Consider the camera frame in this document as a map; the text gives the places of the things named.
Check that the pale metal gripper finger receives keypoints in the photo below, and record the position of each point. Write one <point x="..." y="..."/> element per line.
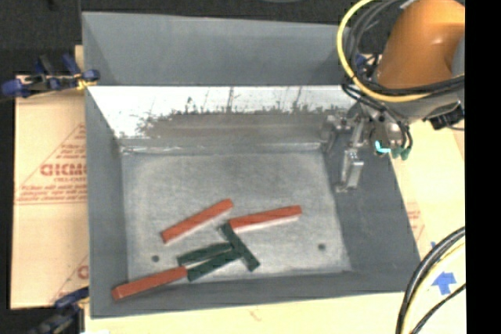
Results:
<point x="332" y="129"/>
<point x="350" y="170"/>

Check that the dark green flat block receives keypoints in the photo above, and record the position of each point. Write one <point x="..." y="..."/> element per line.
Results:
<point x="211" y="266"/>
<point x="242" y="250"/>
<point x="201" y="253"/>

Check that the grey metal bin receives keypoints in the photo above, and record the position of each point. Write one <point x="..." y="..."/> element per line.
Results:
<point x="235" y="176"/>

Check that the red-brown flat block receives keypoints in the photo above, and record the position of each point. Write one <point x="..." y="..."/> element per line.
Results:
<point x="148" y="282"/>
<point x="266" y="218"/>
<point x="195" y="222"/>

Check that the black cylinder on white bracket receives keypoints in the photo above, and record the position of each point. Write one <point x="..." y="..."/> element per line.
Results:
<point x="446" y="118"/>

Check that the brown cardboard board red print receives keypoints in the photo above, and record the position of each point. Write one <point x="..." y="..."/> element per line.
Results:
<point x="47" y="207"/>

